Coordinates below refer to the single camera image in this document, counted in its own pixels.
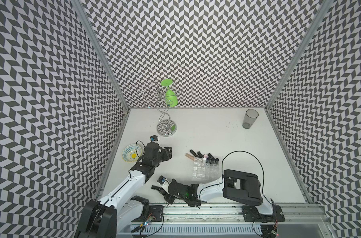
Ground clear acrylic lipstick organizer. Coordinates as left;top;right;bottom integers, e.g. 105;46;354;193
192;157;221;183

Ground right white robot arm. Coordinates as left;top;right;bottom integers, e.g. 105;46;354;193
151;170;274;215

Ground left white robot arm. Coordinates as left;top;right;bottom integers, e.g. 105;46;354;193
74;142;172;238

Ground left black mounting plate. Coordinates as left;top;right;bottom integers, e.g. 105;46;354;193
133;205;164;222

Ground black mounting plate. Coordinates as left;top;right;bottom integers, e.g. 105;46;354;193
241;204;285;223
133;205;164;222

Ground yellow blue patterned bowl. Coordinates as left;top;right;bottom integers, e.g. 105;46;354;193
122;143;143;162

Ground green plastic goblet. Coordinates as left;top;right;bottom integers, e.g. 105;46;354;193
161;79;178;108

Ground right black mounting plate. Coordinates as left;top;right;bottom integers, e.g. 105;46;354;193
241;204;285;223

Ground grey glass tumbler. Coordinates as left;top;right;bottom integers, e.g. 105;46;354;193
242;109;259;129

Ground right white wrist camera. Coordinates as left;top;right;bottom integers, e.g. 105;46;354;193
157;176;169;186

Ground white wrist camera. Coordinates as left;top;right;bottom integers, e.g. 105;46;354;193
150;135;158;143
157;176;169;186

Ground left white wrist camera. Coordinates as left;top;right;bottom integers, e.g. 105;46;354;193
150;135;158;143

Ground metal wire cup stand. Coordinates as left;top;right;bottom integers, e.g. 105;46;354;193
154;85;177;137

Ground left circuit board wires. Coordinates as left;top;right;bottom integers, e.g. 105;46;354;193
130;215;164;238

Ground circuit board wires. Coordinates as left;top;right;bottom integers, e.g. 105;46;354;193
130;215;164;238
251;219;280;238

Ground right circuit board wires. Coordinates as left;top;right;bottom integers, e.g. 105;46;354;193
251;219;280;238

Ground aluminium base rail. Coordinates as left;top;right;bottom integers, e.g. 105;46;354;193
118;203;336;238

